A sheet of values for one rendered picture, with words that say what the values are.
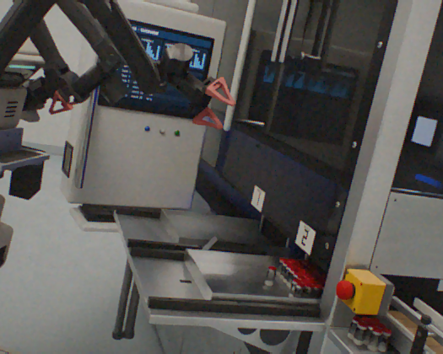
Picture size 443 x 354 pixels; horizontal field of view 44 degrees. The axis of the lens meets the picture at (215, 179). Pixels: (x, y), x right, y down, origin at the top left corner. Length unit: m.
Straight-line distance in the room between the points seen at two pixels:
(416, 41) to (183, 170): 1.19
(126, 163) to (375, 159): 1.10
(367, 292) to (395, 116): 0.36
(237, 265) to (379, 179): 0.49
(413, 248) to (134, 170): 1.12
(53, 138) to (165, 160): 4.61
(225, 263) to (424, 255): 0.50
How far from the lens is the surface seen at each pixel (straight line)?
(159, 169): 2.10
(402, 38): 1.19
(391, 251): 1.29
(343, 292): 1.17
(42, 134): 6.65
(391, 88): 1.18
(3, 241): 1.74
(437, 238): 1.34
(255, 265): 1.52
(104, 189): 2.06
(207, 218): 1.80
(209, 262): 1.47
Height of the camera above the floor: 1.39
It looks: 12 degrees down
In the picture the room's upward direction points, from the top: 12 degrees clockwise
